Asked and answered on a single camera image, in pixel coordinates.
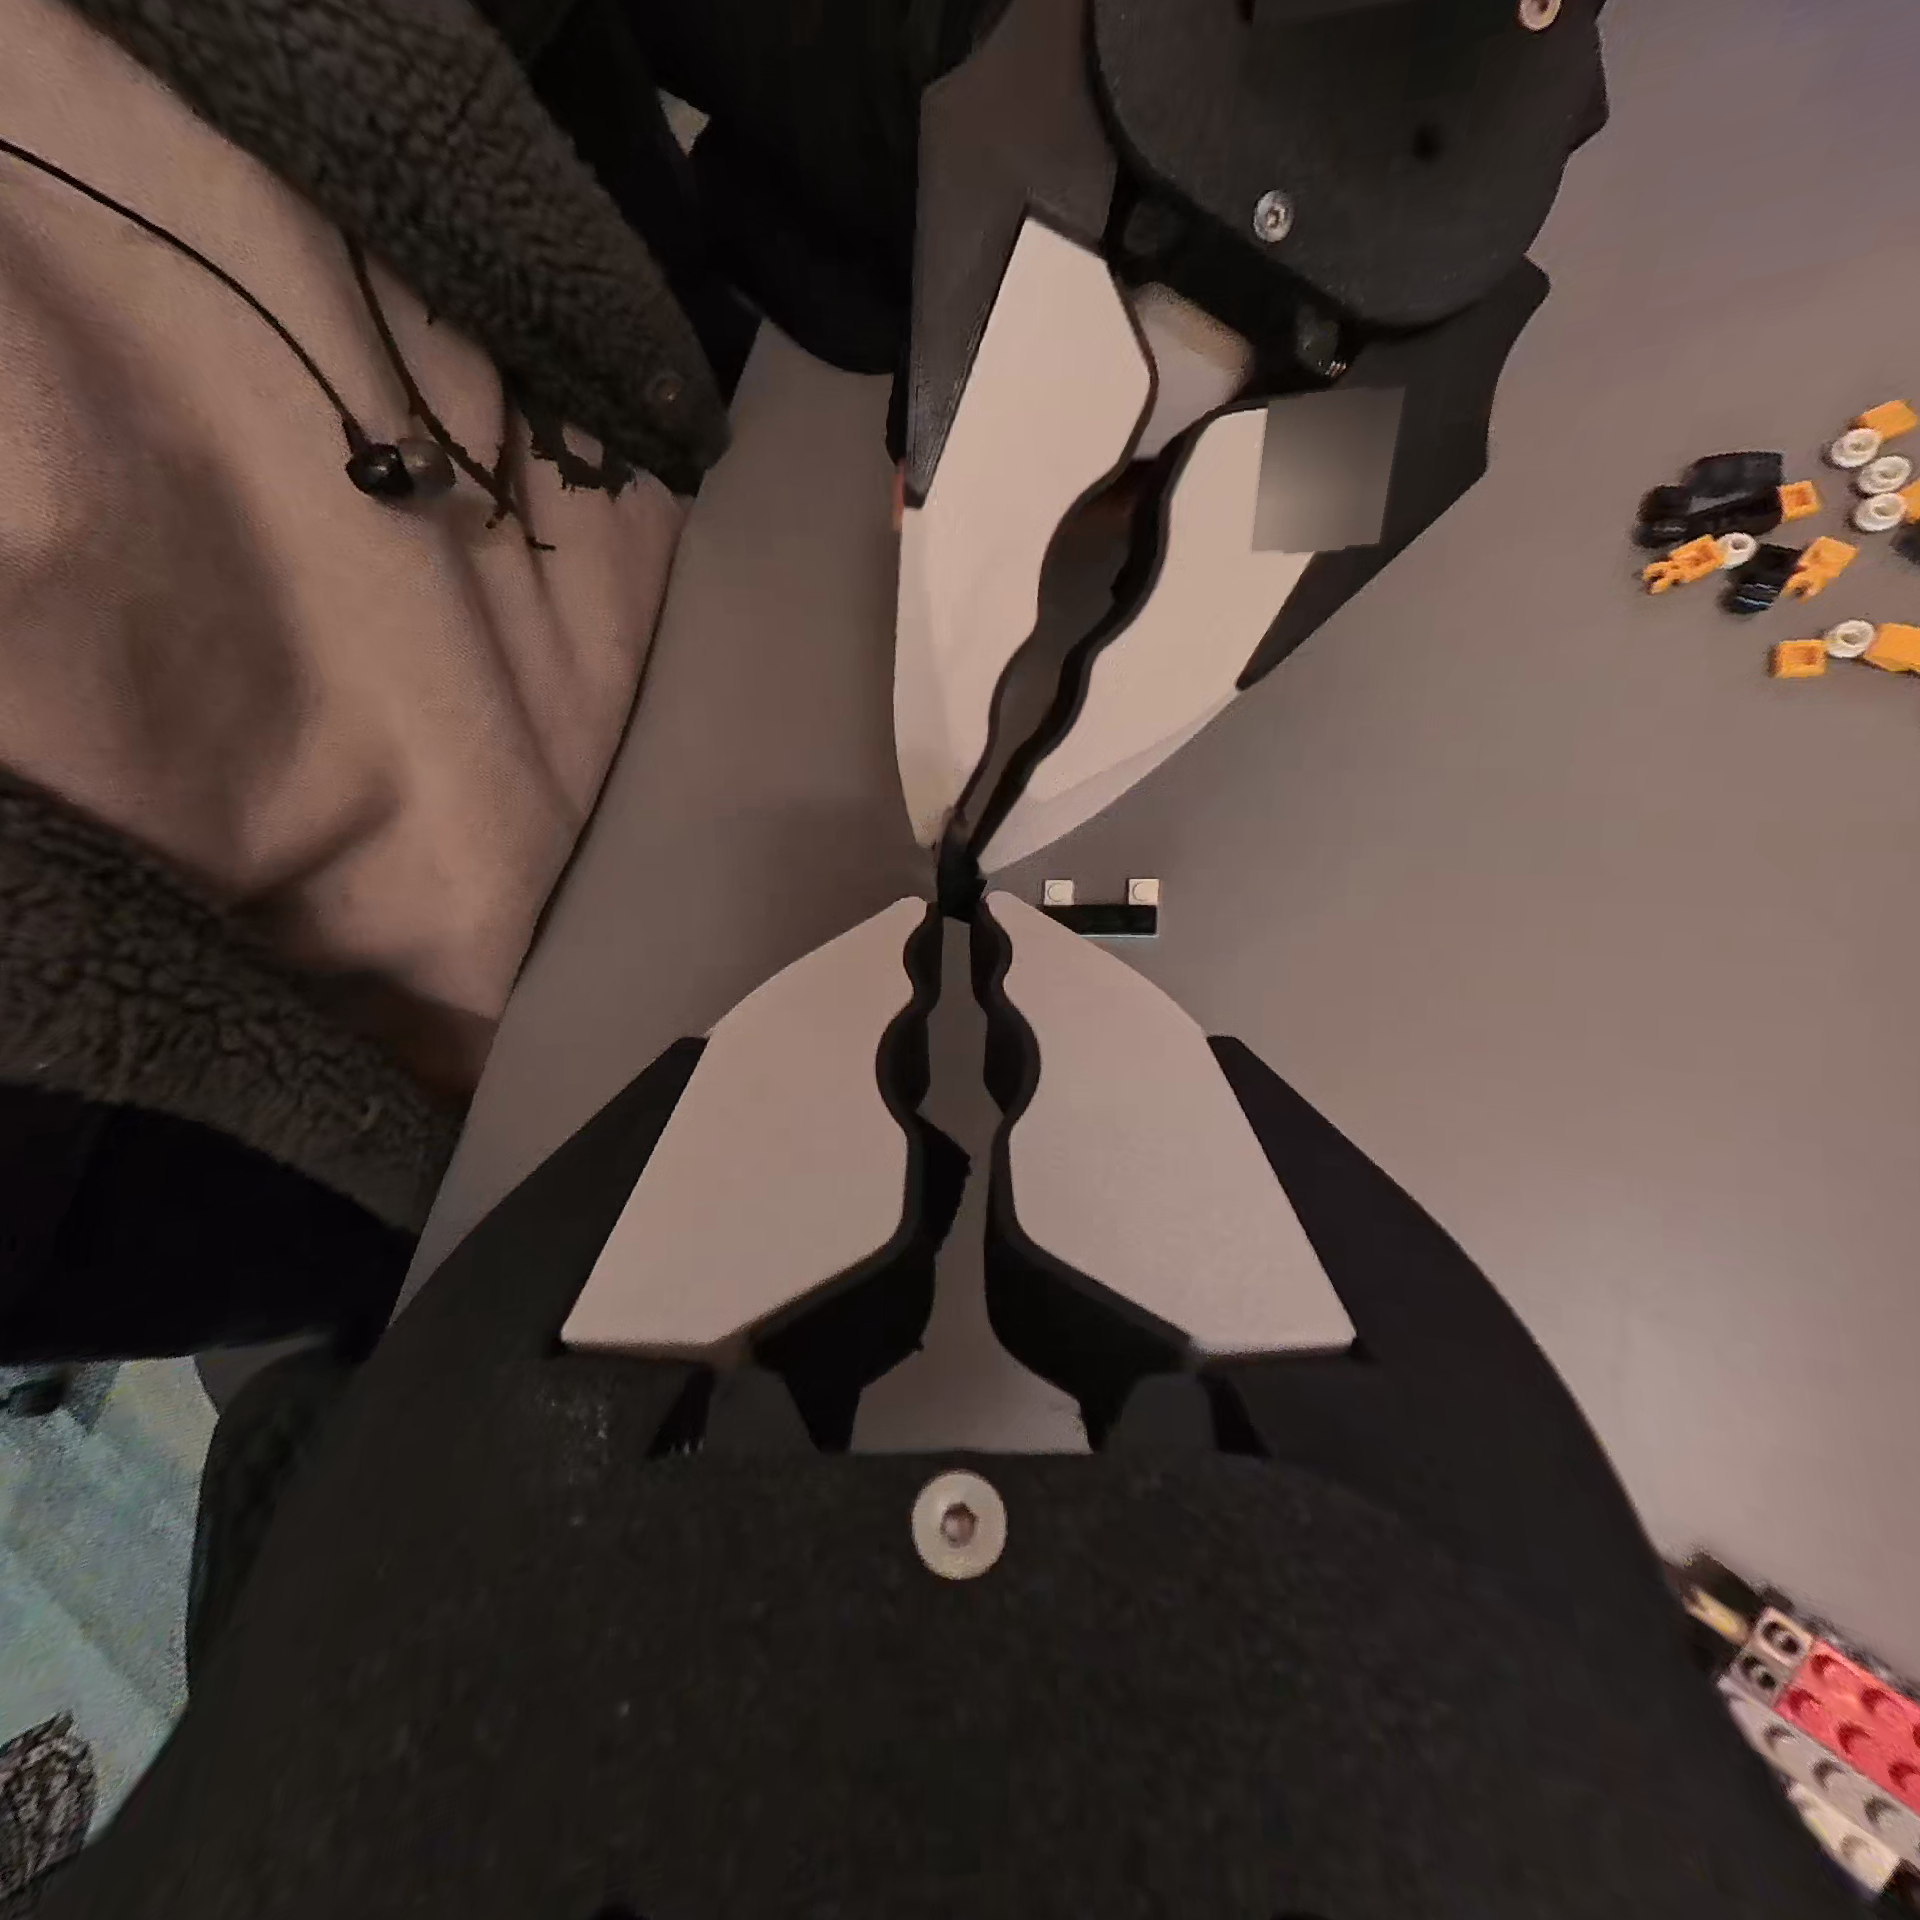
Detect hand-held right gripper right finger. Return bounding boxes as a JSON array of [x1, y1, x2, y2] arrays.
[[971, 889, 1360, 1370]]

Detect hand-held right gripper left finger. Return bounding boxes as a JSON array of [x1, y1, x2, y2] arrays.
[[559, 896, 963, 1368]]

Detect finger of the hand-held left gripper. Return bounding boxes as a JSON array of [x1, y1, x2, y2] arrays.
[[961, 382, 1412, 880], [889, 216, 1161, 849]]

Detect black plate with white studs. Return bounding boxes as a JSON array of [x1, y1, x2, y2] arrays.
[[1040, 876, 1166, 941]]

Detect pile of small lego pieces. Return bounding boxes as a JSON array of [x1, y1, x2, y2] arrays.
[[1632, 397, 1920, 682]]

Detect partly built lego car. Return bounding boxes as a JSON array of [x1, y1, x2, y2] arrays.
[[1663, 1552, 1920, 1904]]

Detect dark fleece jacket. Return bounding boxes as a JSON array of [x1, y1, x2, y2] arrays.
[[0, 0, 737, 1244]]

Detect dark trousers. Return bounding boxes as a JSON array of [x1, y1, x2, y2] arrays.
[[0, 1089, 415, 1370]]

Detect black earphone with cable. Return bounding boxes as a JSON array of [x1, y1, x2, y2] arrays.
[[0, 137, 460, 506]]

